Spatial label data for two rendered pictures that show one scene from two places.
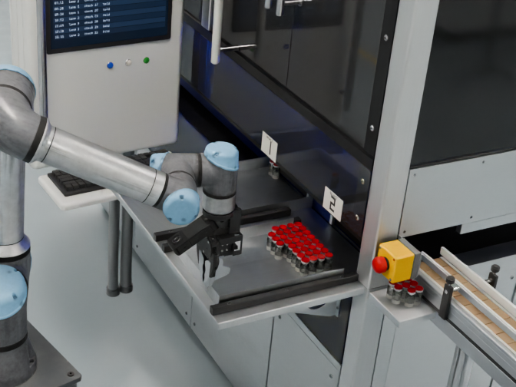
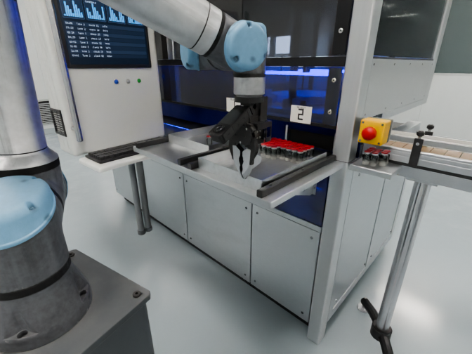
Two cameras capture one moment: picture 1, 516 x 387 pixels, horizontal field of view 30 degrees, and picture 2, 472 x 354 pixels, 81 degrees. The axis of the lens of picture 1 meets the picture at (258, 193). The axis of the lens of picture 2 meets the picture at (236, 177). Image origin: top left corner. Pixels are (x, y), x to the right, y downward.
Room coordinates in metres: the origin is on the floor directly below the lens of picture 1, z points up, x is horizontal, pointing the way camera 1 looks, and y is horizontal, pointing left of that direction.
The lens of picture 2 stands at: (1.23, 0.30, 1.19)
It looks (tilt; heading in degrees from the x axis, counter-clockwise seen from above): 22 degrees down; 344
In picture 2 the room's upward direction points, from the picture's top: straight up
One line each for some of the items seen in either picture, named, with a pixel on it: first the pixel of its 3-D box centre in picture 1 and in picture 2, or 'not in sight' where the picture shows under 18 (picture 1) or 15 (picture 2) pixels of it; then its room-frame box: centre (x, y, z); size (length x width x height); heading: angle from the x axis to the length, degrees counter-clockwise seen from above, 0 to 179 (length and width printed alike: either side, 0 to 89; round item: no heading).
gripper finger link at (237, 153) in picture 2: (212, 266); (244, 159); (1.90, 0.09, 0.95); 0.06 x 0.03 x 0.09; 120
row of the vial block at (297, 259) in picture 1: (289, 250); (280, 152); (2.07, -0.09, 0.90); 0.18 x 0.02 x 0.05; 30
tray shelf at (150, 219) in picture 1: (242, 232); (235, 154); (2.20, 0.03, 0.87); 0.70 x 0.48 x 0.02; 30
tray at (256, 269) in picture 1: (258, 259); (264, 159); (2.03, -0.02, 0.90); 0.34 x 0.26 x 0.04; 120
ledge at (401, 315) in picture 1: (407, 303); (376, 166); (1.94, -0.39, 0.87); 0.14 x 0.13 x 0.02; 120
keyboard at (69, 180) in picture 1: (117, 170); (134, 147); (2.58, 0.43, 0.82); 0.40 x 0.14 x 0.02; 125
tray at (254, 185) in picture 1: (237, 190); (218, 135); (2.38, 0.06, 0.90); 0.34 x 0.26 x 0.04; 120
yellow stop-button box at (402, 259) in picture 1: (397, 260); (374, 130); (1.93, -0.34, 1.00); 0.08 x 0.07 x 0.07; 120
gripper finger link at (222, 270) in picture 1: (218, 272); (253, 161); (1.87, 0.08, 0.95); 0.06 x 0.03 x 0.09; 120
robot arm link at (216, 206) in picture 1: (218, 200); (248, 87); (1.89, 0.09, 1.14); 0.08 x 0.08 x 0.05
